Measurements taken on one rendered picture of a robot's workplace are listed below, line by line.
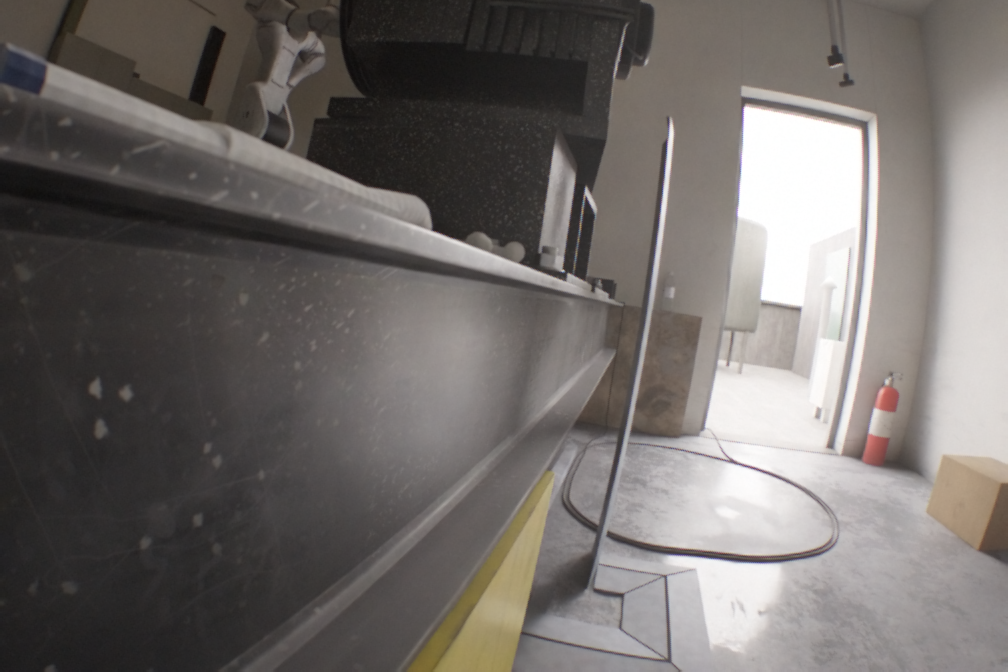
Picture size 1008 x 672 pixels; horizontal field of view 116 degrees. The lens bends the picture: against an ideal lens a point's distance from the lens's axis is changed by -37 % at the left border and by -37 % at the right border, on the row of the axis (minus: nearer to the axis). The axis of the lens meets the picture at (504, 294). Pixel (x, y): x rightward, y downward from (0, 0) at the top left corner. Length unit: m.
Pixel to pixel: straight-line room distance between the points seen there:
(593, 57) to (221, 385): 0.67
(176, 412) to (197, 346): 0.03
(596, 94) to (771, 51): 2.64
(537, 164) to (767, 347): 9.13
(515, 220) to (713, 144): 2.39
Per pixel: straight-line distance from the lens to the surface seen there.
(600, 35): 0.78
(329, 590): 0.35
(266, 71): 1.99
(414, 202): 0.24
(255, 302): 0.22
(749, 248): 7.19
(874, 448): 3.06
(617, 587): 1.22
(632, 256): 2.79
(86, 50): 3.58
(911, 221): 3.30
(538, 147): 0.67
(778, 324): 9.71
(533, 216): 0.64
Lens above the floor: 0.64
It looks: 1 degrees down
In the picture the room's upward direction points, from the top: 9 degrees clockwise
